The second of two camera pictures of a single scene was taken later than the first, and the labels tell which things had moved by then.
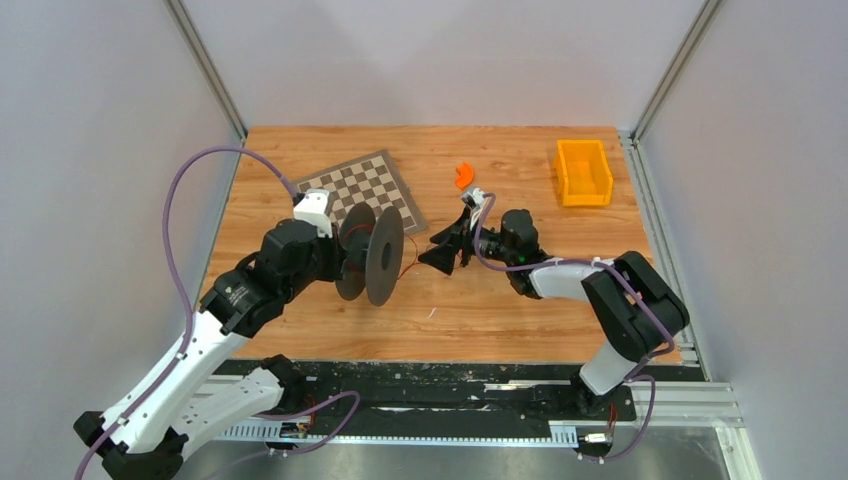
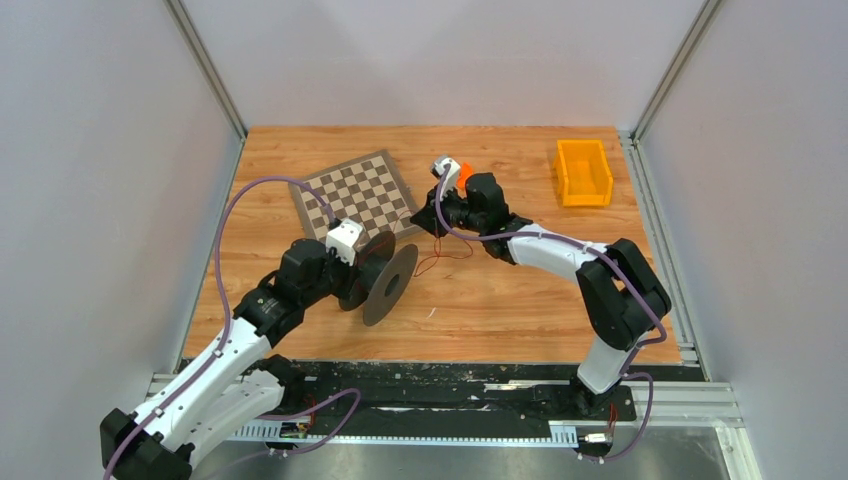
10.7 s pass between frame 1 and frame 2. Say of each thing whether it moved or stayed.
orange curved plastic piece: stayed
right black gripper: moved
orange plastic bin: stayed
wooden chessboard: stayed
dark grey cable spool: moved
